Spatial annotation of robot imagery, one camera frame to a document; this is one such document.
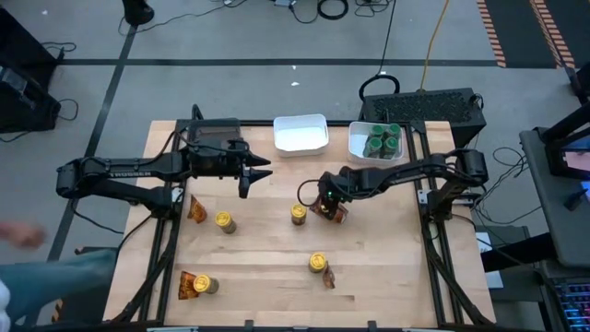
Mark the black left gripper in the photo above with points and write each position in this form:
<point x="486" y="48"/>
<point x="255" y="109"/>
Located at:
<point x="214" y="159"/>

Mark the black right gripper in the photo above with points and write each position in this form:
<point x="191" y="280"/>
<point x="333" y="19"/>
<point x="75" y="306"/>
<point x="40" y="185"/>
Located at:
<point x="343" y="184"/>

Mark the green oregano spice jar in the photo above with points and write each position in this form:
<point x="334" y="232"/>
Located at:
<point x="390" y="145"/>
<point x="393" y="129"/>
<point x="373" y="146"/>
<point x="377" y="131"/>

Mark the yellow-lid seasoning jar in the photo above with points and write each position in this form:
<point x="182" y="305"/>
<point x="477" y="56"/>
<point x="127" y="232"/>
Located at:
<point x="298" y="214"/>
<point x="225" y="220"/>
<point x="205" y="284"/>
<point x="317" y="262"/>

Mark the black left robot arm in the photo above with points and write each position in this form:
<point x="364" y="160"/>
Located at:
<point x="138" y="167"/>

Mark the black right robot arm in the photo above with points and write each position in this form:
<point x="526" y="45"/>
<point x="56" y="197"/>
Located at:
<point x="415" y="170"/>

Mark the white plastic bin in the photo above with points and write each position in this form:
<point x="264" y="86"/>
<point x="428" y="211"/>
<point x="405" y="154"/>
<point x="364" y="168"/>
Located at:
<point x="299" y="138"/>
<point x="357" y="154"/>

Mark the grey plastic bin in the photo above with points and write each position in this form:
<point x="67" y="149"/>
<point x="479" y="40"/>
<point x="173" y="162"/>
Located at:
<point x="216" y="125"/>

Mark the black perforated computer case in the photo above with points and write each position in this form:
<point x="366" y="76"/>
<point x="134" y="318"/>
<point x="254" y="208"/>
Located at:
<point x="424" y="108"/>

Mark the black stand base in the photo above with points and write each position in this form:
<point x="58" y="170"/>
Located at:
<point x="137" y="11"/>

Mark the grey desk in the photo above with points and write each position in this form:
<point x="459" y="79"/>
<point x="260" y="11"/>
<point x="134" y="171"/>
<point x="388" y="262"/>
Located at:
<point x="544" y="207"/>

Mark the black computer monitor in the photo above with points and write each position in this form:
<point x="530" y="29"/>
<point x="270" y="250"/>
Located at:
<point x="558" y="152"/>

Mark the person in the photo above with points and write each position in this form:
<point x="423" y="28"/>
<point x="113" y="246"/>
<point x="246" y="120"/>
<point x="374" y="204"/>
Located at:
<point x="55" y="281"/>

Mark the black mat orange stripes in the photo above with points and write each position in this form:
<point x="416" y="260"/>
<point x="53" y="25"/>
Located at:
<point x="521" y="32"/>

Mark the black equipment case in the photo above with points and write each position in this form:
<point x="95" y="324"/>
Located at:
<point x="18" y="41"/>
<point x="27" y="110"/>

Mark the backlit keyboard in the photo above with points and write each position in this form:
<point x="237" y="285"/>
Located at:
<point x="576" y="304"/>

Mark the black aluminium table frame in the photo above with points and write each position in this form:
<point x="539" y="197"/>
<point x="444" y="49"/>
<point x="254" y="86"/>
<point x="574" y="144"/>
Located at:
<point x="258" y="123"/>

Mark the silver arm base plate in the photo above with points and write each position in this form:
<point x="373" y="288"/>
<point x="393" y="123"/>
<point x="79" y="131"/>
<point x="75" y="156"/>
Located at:
<point x="423" y="196"/>
<point x="177" y="194"/>

